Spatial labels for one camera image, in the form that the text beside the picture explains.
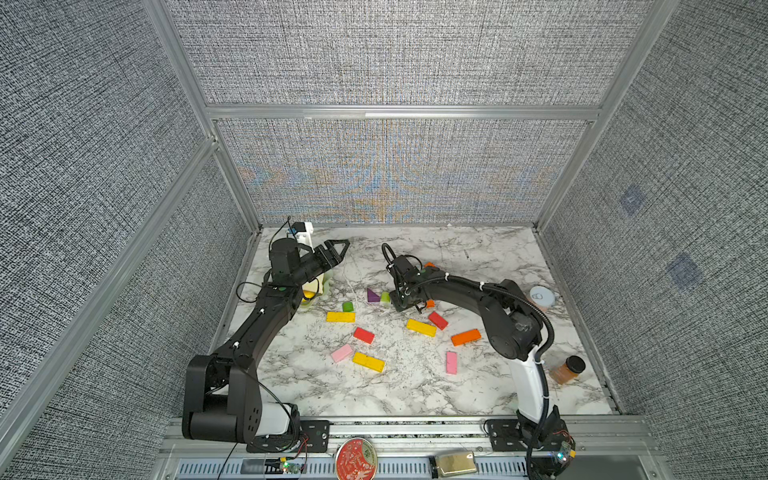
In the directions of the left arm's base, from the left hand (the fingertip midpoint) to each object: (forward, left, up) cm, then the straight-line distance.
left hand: (349, 243), depth 81 cm
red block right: (-12, -26, -24) cm, 37 cm away
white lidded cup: (-8, -58, -19) cm, 62 cm away
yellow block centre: (-13, -21, -25) cm, 35 cm away
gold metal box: (-49, -23, -20) cm, 58 cm away
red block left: (-15, -3, -25) cm, 30 cm away
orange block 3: (-18, -33, -24) cm, 44 cm away
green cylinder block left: (-5, +3, -25) cm, 26 cm away
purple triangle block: (-3, -6, -24) cm, 25 cm away
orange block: (-5, -25, -25) cm, 35 cm away
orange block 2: (+11, -27, -26) cm, 39 cm away
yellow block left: (-10, +4, -24) cm, 26 cm away
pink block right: (-24, -28, -25) cm, 45 cm away
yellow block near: (-24, -4, -24) cm, 34 cm away
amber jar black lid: (-31, -55, -17) cm, 66 cm away
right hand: (-2, -14, -23) cm, 27 cm away
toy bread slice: (-12, +8, -2) cm, 14 cm away
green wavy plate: (+2, +10, -20) cm, 23 cm away
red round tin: (-47, -1, -21) cm, 51 cm away
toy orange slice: (-1, +16, -24) cm, 29 cm away
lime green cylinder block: (-3, -10, -23) cm, 25 cm away
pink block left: (-20, +4, -25) cm, 32 cm away
